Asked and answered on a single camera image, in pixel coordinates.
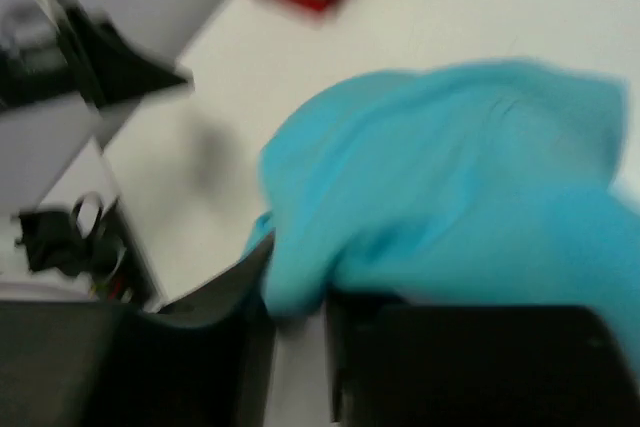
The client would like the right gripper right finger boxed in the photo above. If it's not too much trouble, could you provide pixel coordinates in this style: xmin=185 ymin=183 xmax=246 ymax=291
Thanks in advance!
xmin=325 ymin=292 xmax=639 ymax=426

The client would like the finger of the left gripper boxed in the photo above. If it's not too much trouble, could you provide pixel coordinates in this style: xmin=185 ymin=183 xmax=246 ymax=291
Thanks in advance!
xmin=62 ymin=6 xmax=192 ymax=109

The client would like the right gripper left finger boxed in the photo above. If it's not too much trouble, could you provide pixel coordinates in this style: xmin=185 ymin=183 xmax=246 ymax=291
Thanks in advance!
xmin=1 ymin=237 xmax=275 ymax=426

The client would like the blue t shirt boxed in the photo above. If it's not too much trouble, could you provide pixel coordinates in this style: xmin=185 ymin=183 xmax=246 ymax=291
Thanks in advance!
xmin=249 ymin=60 xmax=639 ymax=366

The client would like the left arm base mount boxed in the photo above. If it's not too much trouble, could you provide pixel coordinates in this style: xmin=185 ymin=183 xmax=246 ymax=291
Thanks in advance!
xmin=10 ymin=192 xmax=162 ymax=311

